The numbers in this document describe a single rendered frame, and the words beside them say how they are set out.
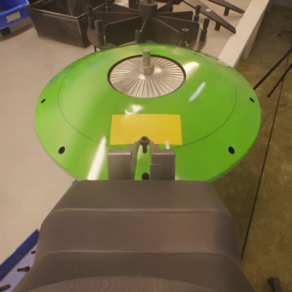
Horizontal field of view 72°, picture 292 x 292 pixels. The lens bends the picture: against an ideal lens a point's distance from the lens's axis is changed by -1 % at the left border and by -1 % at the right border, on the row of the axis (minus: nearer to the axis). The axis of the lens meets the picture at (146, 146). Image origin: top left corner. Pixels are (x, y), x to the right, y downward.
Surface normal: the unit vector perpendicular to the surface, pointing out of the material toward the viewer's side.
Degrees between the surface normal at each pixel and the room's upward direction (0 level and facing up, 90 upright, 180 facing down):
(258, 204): 0
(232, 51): 0
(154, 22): 86
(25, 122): 0
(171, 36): 86
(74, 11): 87
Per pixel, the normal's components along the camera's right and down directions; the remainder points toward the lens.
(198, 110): 0.14, -0.47
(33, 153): -0.01, -0.63
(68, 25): -0.47, 0.73
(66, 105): -0.33, -0.45
